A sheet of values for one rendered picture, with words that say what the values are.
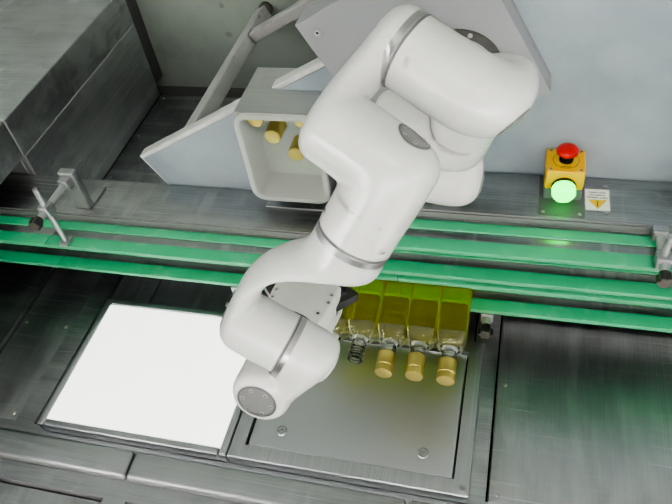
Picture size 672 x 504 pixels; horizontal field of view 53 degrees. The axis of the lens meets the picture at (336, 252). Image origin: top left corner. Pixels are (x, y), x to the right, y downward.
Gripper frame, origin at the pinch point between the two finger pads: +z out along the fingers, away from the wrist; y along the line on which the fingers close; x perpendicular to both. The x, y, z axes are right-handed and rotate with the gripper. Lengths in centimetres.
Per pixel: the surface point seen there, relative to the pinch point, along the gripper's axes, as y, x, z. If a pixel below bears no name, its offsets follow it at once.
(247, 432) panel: -19.0, -42.8, 2.8
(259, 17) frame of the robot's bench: -48, 12, 109
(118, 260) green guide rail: -61, -26, 33
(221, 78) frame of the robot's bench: -48, 4, 78
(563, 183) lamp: 37, 0, 35
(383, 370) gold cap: 7.6, -27.6, 9.3
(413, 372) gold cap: 13.2, -26.9, 9.1
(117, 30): -90, 10, 99
